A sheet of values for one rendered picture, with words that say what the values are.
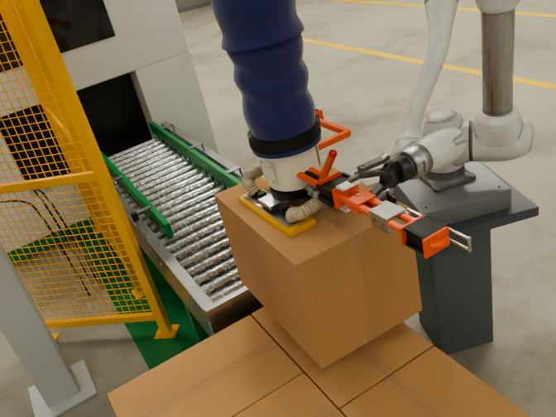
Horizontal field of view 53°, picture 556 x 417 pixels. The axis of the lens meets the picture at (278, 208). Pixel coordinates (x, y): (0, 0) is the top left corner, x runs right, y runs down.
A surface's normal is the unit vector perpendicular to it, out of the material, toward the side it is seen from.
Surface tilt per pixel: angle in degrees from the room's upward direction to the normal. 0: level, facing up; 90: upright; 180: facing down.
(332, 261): 89
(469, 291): 90
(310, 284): 89
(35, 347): 90
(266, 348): 0
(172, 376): 0
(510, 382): 0
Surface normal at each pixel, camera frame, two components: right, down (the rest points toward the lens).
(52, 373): 0.50, 0.34
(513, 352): -0.21, -0.85
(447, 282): 0.18, 0.46
